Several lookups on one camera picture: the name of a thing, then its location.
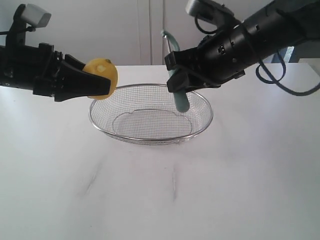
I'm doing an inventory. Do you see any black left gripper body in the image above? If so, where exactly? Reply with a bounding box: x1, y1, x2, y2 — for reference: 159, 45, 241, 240
0, 43, 63, 97

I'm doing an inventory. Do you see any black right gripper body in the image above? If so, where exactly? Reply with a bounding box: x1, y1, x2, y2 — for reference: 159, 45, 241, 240
189, 23, 260, 88

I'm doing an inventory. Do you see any teal handled peeler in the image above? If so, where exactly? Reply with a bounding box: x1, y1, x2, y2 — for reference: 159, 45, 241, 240
161, 29, 190, 113

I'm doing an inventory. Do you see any yellow lemon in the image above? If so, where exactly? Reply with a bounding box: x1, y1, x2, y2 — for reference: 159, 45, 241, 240
82, 58, 118, 100

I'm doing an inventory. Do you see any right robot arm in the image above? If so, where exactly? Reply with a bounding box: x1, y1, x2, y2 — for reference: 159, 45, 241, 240
165, 0, 320, 93

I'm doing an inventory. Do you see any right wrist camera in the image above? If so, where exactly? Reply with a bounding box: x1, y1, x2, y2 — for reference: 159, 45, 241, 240
185, 0, 241, 35

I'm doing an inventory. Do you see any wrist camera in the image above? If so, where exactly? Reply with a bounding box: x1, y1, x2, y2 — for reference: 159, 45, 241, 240
5, 3, 52, 49
185, 0, 241, 35

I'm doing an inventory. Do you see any oval wire mesh basket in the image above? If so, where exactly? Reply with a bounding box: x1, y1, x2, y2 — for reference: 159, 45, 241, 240
89, 83, 214, 145

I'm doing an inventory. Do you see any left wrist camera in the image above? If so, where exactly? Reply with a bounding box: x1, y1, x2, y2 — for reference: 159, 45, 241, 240
5, 3, 52, 49

